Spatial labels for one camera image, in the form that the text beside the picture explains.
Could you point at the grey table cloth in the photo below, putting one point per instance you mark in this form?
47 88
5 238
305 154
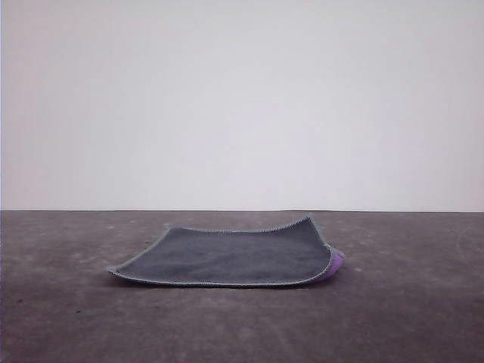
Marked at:
242 325

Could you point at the purple towel with grey hem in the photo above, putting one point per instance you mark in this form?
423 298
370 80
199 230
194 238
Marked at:
227 257

